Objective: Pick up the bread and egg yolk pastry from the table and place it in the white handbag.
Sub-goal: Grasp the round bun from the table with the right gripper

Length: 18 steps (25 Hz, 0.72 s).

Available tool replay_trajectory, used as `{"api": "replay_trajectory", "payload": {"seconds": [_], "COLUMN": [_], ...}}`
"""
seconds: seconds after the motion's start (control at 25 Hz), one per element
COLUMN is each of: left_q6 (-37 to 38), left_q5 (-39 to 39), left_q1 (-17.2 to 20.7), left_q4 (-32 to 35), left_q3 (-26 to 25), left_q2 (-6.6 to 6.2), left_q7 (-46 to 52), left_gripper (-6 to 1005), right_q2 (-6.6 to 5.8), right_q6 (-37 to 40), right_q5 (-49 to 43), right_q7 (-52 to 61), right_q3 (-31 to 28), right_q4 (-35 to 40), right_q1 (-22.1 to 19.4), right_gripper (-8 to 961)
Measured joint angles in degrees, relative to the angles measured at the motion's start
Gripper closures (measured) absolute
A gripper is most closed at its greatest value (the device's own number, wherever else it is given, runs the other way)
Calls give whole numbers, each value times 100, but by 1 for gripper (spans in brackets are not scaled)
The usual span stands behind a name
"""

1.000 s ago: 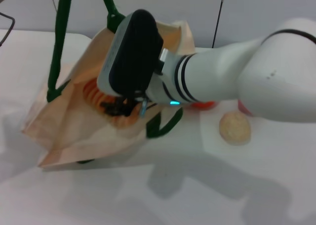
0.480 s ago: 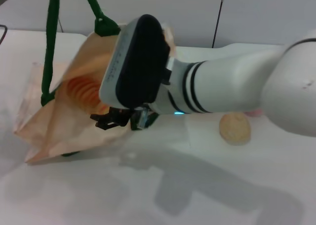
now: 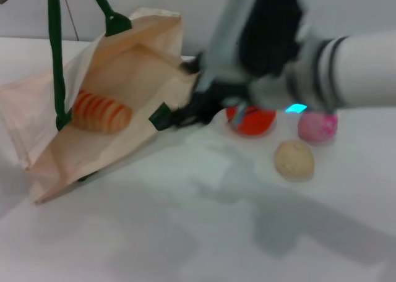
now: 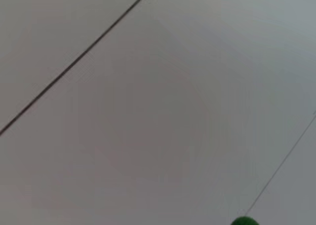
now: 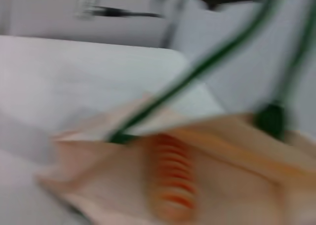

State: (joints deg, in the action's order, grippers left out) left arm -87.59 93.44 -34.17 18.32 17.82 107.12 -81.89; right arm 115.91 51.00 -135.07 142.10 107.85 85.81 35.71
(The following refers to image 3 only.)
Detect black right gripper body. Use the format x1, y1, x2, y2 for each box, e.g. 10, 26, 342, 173
193, 82, 248, 122

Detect orange striped bread loaf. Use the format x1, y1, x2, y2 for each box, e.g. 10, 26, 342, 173
72, 90, 134, 135

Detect beige canvas bag green handles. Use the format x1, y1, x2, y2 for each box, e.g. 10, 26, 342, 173
0, 0, 200, 205

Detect beige egg yolk pastry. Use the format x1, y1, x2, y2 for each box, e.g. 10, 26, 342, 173
273, 139, 315, 181

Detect orange round fruit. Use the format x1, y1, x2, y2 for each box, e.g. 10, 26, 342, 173
225, 104, 278, 137

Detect pink peach bun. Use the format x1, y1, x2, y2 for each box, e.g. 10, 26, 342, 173
297, 110, 338, 145

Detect thin dark background cable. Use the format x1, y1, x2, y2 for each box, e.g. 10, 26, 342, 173
60, 0, 79, 41

